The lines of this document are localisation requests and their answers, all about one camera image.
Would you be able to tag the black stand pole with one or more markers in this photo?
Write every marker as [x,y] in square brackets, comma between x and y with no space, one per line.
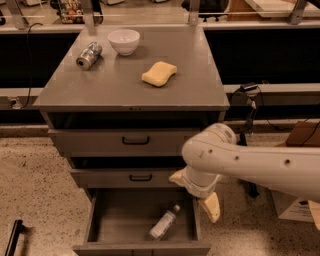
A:
[252,188]

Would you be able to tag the clear plastic bottle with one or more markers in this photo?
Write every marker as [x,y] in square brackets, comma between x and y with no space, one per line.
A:
[164,224]

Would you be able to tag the black bar on floor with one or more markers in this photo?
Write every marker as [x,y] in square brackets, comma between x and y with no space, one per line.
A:
[17,230]

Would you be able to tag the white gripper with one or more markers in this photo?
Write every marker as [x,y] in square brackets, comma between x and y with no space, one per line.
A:
[197,190]

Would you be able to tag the white ceramic bowl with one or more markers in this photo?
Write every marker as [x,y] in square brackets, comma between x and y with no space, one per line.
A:
[124,41]

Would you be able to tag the grey bottom drawer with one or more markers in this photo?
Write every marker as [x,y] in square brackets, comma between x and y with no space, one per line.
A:
[120,219]

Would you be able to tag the grey drawer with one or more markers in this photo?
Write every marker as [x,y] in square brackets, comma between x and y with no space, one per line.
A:
[121,142]
[123,178]
[120,219]

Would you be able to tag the colourful snack bag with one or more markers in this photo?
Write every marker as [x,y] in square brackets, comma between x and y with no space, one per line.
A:
[71,12]

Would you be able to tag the silver metal can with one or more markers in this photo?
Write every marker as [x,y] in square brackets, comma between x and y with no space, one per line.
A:
[89,56]

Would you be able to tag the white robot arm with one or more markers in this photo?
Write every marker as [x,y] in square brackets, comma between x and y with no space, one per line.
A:
[293,168]

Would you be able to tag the grey middle drawer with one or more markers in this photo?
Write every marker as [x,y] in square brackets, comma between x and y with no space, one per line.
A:
[123,178]

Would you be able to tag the yellow sponge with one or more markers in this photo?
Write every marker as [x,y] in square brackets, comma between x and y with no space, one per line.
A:
[159,74]

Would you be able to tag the grey top drawer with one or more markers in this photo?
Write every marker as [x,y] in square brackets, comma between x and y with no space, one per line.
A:
[121,142]

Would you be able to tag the black power adapter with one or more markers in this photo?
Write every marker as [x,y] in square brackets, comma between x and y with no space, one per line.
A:
[248,87]

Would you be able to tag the brown cardboard box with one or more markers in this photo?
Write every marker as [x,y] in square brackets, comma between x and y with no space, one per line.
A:
[297,205]

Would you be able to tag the grey drawer cabinet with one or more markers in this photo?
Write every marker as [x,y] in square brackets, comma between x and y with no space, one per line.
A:
[112,95]

